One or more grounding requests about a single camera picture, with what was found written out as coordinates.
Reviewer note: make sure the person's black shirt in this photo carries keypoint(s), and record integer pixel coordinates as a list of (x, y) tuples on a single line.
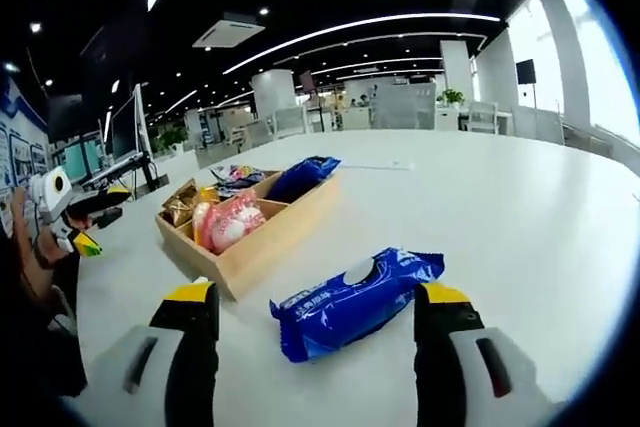
[(25, 337)]

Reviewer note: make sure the white cabinet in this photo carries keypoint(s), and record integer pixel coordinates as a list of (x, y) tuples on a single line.
[(356, 118)]

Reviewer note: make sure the black monitor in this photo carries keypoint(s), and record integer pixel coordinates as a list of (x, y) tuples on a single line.
[(65, 117)]

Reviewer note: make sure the narrow bright window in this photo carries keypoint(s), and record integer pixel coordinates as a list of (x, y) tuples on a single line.
[(547, 47)]

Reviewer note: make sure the wide bright window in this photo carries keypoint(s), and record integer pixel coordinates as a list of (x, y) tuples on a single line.
[(600, 72)]

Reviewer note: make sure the person's left hand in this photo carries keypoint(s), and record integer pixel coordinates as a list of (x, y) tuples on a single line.
[(50, 253)]

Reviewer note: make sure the wooden divided container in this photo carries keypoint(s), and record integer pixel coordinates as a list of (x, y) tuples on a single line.
[(260, 257)]

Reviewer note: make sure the small potted plant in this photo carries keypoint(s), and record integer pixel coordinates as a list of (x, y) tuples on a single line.
[(452, 96)]

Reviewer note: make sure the white table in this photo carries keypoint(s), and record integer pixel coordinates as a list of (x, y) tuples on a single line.
[(500, 222)]

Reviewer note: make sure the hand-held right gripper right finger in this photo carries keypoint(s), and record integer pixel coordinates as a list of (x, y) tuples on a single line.
[(435, 362)]

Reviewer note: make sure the silver laptop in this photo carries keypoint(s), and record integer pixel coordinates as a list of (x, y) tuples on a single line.
[(125, 129)]

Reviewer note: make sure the black laptop stand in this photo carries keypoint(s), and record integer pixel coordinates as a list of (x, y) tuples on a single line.
[(147, 174)]

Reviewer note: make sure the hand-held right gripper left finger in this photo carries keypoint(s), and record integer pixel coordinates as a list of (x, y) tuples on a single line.
[(190, 362)]

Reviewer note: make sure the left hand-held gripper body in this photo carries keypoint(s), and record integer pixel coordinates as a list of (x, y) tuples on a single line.
[(52, 194)]

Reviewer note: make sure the large potted plant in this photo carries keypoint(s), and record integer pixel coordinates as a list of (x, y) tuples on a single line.
[(174, 137)]

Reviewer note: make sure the curved ceiling light strip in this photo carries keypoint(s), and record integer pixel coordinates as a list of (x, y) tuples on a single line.
[(375, 21)]

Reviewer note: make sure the blue cookie pack white print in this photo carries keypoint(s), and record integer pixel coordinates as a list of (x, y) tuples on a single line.
[(340, 312)]

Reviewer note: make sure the blue white wall poster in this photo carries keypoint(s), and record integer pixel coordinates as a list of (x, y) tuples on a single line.
[(22, 162)]

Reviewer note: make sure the teal panel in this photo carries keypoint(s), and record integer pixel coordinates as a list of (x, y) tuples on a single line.
[(80, 159)]

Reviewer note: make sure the frosted desk partition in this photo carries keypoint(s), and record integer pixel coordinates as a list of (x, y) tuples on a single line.
[(402, 107)]

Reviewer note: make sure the dark blue cookie pack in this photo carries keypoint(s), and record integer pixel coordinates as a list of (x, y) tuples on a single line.
[(305, 174)]

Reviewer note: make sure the ceiling air conditioner unit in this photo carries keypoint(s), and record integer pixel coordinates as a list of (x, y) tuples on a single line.
[(227, 32)]

